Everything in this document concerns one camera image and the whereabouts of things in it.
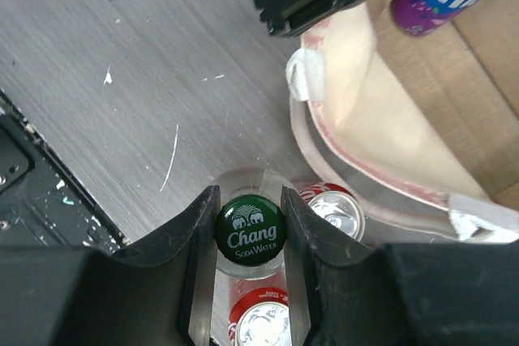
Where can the green cap glass bottle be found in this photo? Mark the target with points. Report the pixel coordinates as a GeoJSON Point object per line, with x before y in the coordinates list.
{"type": "Point", "coordinates": [250, 229]}

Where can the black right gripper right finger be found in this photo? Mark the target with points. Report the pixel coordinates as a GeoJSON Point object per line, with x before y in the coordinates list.
{"type": "Point", "coordinates": [343, 293]}

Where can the tan burlap canvas bag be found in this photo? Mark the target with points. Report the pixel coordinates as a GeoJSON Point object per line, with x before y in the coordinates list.
{"type": "Point", "coordinates": [422, 130]}

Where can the red Coke can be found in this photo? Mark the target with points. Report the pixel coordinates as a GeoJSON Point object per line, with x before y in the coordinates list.
{"type": "Point", "coordinates": [259, 312]}
{"type": "Point", "coordinates": [336, 205]}

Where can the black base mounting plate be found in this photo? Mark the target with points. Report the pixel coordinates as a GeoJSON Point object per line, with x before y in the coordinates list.
{"type": "Point", "coordinates": [42, 202]}

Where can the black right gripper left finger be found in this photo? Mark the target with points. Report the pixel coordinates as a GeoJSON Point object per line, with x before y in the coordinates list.
{"type": "Point", "coordinates": [156, 291]}

